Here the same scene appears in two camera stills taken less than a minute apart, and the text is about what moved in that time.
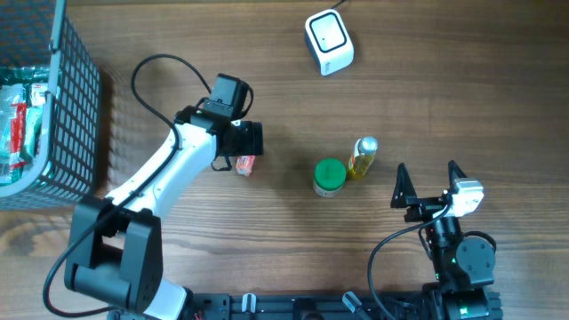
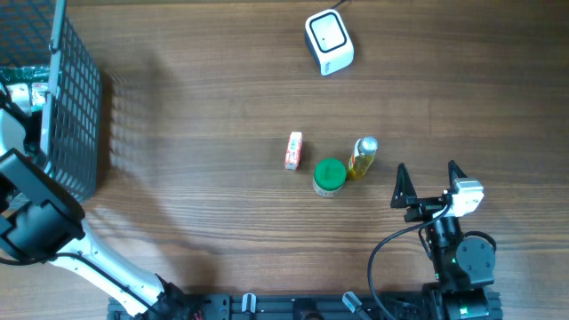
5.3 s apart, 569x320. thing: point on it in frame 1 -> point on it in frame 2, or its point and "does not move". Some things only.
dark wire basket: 39,34 does not move
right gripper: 404,196 does not move
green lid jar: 329,177 does not move
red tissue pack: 244,164 -> 293,155
